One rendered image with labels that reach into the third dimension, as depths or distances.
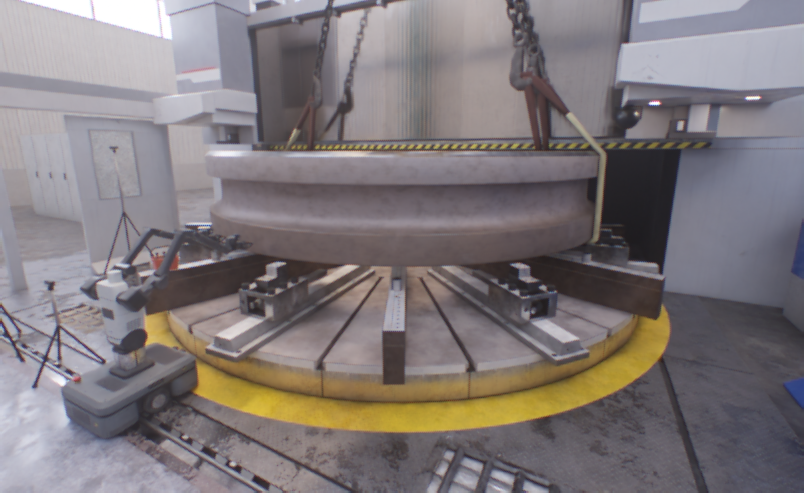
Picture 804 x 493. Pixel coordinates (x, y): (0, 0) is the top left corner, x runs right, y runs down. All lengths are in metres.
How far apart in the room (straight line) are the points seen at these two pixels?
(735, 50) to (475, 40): 3.22
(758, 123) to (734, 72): 1.13
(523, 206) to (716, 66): 1.66
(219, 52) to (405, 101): 2.89
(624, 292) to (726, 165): 2.30
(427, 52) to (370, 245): 3.84
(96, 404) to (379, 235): 2.09
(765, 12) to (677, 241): 2.63
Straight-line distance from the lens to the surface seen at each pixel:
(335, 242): 3.03
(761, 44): 3.74
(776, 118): 4.75
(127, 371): 3.27
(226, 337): 3.01
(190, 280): 4.08
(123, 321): 3.09
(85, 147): 6.93
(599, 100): 5.47
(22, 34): 18.09
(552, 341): 2.97
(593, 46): 5.59
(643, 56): 3.63
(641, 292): 3.95
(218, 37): 6.71
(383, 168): 2.85
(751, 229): 5.82
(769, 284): 6.02
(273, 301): 3.05
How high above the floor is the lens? 1.78
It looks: 12 degrees down
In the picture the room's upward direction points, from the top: straight up
